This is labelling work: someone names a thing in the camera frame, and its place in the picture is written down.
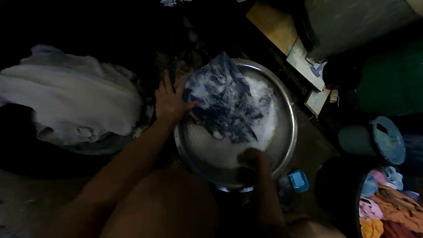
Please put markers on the person's left hand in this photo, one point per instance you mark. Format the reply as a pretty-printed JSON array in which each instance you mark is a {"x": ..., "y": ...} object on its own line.
[{"x": 169, "y": 105}]

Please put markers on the person's right fingers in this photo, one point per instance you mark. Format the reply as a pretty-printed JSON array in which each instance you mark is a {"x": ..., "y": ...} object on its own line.
[{"x": 247, "y": 153}]

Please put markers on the person's left thumb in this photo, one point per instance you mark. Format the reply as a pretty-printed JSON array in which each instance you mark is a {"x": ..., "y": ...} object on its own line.
[{"x": 191, "y": 105}]

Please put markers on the pale rectangular slab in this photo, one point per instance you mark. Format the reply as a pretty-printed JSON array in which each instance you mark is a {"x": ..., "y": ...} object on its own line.
[{"x": 304, "y": 66}]

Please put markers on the person's right hand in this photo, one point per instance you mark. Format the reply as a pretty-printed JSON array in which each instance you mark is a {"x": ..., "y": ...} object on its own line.
[{"x": 256, "y": 155}]

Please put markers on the round black laundry tub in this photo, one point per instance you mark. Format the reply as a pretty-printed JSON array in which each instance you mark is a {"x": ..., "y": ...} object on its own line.
[{"x": 337, "y": 195}]

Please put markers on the small pale square slab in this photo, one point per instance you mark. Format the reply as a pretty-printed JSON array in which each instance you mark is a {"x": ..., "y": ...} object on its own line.
[{"x": 317, "y": 100}]

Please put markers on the large green container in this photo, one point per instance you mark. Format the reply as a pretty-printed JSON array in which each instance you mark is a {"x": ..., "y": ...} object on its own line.
[{"x": 390, "y": 79}]

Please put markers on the person's right forearm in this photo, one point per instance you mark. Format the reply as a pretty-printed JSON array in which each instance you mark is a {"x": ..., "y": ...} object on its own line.
[{"x": 268, "y": 195}]

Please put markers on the person's left forearm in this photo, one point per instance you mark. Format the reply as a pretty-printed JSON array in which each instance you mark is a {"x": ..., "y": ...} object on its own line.
[{"x": 127, "y": 168}]

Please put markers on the large black tub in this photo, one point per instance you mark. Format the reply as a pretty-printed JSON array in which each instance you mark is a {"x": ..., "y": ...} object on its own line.
[{"x": 86, "y": 155}]

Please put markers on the dark blue soapy garment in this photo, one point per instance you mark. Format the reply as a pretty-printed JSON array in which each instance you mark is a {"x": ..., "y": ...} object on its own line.
[{"x": 224, "y": 100}]

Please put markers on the person's left index finger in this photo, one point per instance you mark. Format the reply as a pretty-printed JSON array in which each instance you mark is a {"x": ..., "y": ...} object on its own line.
[{"x": 180, "y": 86}]

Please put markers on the green scrubbing brush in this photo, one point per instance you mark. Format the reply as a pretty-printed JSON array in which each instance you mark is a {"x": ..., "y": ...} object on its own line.
[{"x": 242, "y": 159}]

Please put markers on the pile of white wet clothes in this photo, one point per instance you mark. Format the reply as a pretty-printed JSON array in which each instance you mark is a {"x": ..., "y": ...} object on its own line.
[{"x": 82, "y": 92}]

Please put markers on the light blue plastic pail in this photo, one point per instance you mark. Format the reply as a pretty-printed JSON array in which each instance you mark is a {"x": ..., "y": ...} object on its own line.
[{"x": 357, "y": 140}]

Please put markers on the large grey drum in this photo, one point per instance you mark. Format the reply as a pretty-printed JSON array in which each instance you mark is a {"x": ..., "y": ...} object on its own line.
[{"x": 347, "y": 26}]

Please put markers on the yellowish brown board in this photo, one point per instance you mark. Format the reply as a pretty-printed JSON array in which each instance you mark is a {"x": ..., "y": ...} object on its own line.
[{"x": 272, "y": 26}]

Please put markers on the person's left ring finger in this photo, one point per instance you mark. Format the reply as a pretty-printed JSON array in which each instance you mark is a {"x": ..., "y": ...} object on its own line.
[{"x": 162, "y": 88}]

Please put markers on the person's left little finger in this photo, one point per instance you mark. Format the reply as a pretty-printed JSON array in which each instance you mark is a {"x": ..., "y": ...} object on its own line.
[{"x": 157, "y": 94}]

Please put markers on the blue plastic soap dish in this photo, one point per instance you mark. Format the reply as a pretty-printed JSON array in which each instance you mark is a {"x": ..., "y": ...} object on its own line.
[{"x": 298, "y": 181}]

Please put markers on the pile of colourful clothes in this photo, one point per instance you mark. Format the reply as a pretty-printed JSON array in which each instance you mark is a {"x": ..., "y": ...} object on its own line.
[{"x": 396, "y": 205}]

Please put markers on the person's legs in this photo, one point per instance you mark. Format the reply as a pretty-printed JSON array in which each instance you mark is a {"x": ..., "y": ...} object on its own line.
[{"x": 165, "y": 208}]

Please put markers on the round silver metal basin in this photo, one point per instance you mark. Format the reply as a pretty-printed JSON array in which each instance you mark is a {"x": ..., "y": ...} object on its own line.
[{"x": 291, "y": 129}]

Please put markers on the person's left middle finger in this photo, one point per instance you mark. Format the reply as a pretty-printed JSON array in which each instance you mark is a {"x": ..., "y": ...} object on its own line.
[{"x": 168, "y": 82}]

